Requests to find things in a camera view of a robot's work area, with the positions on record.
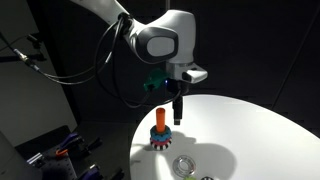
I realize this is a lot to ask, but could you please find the clear bearing ring with beads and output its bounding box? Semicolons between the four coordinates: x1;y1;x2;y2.
172;154;197;177

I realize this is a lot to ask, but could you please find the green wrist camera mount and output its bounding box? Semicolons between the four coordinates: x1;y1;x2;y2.
144;68;168;92

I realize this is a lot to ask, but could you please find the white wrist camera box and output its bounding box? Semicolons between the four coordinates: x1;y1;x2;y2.
166;63;208;84

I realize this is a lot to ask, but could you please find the pink red ring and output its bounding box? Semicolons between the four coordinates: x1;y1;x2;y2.
149;136;173;144

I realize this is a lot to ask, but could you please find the teal gear ring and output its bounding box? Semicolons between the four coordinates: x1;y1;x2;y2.
149;124;173;142

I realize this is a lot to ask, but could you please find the orange peg post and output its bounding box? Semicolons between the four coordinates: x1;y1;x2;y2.
156;108;165;132

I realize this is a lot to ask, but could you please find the purple black clamp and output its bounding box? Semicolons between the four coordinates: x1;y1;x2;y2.
76;164;124;180
55;132;102;157

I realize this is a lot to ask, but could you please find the black and white striped ring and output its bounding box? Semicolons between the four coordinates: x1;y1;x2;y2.
150;138;173;151

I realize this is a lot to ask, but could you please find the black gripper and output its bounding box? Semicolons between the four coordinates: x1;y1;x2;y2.
165;78;189;125

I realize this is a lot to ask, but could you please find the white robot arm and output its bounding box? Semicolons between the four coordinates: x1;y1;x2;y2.
70;0;196;125

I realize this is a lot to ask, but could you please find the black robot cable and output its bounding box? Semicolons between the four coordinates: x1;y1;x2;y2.
0;13;183;109

